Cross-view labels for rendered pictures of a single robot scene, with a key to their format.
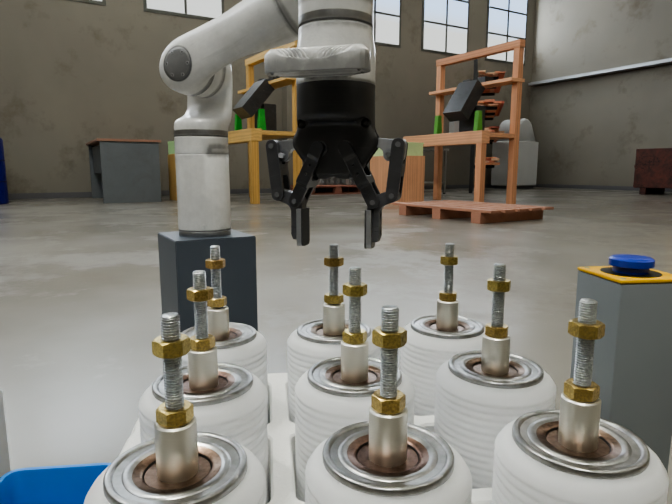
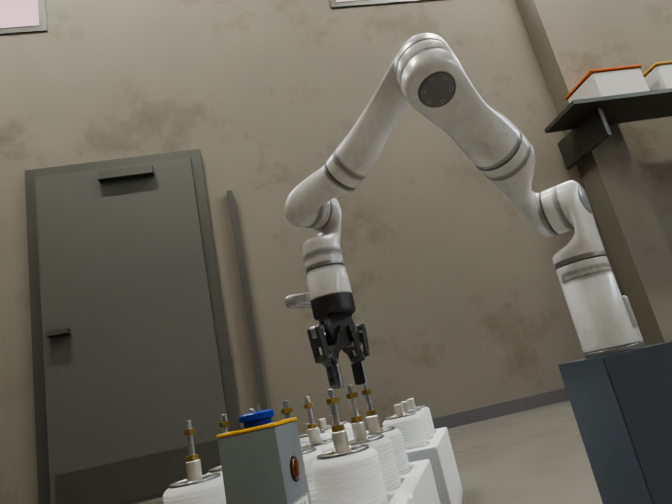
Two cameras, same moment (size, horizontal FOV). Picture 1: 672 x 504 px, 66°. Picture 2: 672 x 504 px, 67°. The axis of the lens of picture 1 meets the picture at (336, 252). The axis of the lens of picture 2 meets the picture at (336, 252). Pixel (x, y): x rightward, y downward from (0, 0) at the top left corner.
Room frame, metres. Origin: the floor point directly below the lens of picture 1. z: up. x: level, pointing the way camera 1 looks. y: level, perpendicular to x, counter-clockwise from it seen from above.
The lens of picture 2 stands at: (0.84, -0.82, 0.33)
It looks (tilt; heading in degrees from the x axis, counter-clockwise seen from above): 16 degrees up; 110
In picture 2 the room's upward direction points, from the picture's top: 12 degrees counter-clockwise
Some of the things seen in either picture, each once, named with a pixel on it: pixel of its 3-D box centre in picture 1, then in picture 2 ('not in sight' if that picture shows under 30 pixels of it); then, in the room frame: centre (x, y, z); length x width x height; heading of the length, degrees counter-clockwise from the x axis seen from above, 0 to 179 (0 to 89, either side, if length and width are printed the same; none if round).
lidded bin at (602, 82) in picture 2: not in sight; (607, 94); (1.74, 3.06, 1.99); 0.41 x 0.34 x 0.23; 30
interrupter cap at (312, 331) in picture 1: (333, 331); (361, 441); (0.51, 0.00, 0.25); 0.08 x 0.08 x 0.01
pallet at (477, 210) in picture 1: (467, 210); not in sight; (4.62, -1.17, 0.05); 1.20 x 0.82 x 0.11; 31
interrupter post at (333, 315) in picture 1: (333, 319); (359, 432); (0.51, 0.00, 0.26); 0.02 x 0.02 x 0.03
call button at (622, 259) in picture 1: (630, 266); (257, 420); (0.51, -0.29, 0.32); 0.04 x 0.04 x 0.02
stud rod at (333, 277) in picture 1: (333, 281); (354, 408); (0.51, 0.00, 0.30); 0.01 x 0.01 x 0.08
